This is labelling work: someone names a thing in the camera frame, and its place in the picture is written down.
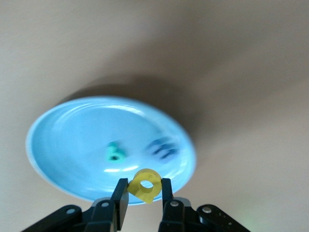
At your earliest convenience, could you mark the yellow foam letter d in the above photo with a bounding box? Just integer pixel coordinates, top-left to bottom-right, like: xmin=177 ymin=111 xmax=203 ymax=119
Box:
xmin=127 ymin=168 xmax=162 ymax=204

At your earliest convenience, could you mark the teal foam letter q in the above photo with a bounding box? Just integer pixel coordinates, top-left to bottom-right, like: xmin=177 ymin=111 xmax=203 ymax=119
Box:
xmin=105 ymin=142 xmax=126 ymax=163

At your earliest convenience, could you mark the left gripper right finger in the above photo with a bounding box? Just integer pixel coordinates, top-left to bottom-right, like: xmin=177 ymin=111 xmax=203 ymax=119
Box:
xmin=158 ymin=178 xmax=194 ymax=232

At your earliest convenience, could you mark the blue foam letter m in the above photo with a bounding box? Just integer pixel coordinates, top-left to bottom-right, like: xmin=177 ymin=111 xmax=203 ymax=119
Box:
xmin=144 ymin=137 xmax=179 ymax=165

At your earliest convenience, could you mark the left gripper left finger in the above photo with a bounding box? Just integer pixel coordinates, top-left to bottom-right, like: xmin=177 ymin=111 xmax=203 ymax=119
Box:
xmin=83 ymin=178 xmax=129 ymax=232

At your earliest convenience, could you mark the blue round plate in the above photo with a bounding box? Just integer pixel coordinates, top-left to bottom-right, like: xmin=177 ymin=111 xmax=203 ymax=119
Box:
xmin=25 ymin=96 xmax=197 ymax=206

